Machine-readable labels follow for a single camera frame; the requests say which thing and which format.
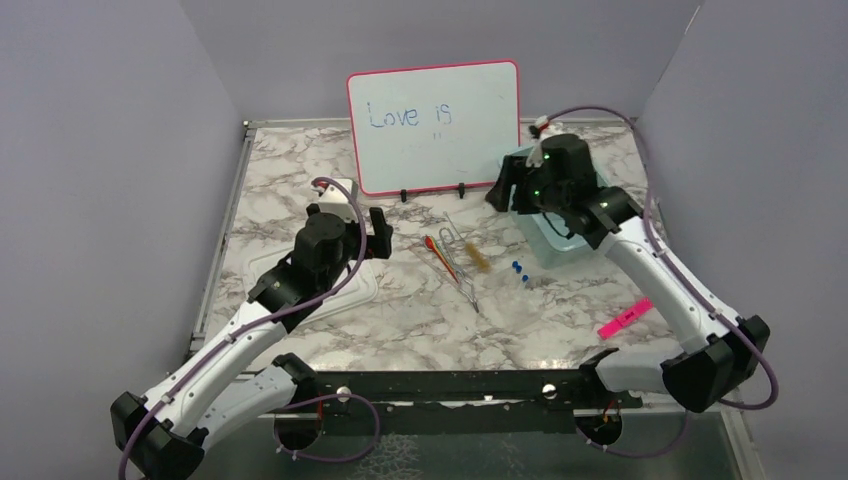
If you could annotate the pink highlighter marker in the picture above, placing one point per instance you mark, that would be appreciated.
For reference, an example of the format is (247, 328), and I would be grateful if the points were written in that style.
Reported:
(625, 319)

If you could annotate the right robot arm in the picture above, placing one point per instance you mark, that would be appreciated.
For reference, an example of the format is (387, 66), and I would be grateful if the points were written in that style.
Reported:
(718, 349)

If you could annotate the pink framed whiteboard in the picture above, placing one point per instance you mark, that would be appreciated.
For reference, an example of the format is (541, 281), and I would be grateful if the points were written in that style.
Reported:
(426, 129)

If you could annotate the black front mounting rail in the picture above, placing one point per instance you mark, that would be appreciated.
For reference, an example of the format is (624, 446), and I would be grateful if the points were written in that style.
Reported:
(374, 404)

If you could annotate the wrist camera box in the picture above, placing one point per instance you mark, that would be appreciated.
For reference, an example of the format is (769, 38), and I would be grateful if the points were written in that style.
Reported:
(333, 201)
(545, 134)

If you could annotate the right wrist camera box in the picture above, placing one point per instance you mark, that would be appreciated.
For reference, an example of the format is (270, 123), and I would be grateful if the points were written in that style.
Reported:
(545, 134)

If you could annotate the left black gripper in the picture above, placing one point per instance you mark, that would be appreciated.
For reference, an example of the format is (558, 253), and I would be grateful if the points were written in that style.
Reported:
(378, 245)

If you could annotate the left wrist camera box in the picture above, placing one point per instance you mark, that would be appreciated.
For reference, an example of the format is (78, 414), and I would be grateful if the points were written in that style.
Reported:
(333, 201)

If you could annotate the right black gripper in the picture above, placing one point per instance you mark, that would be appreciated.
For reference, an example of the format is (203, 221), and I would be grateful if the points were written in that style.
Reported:
(516, 170)

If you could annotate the brown test tube brush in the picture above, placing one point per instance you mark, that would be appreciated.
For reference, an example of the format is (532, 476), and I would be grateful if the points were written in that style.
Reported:
(478, 258)

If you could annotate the metal test tube clamp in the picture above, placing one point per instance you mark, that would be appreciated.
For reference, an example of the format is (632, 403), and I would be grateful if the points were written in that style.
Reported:
(450, 243)

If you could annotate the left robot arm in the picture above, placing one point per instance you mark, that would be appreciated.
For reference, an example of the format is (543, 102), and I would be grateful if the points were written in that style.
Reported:
(167, 431)

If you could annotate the red yellow pipette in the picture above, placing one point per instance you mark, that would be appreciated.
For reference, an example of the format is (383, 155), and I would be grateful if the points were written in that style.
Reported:
(432, 245)

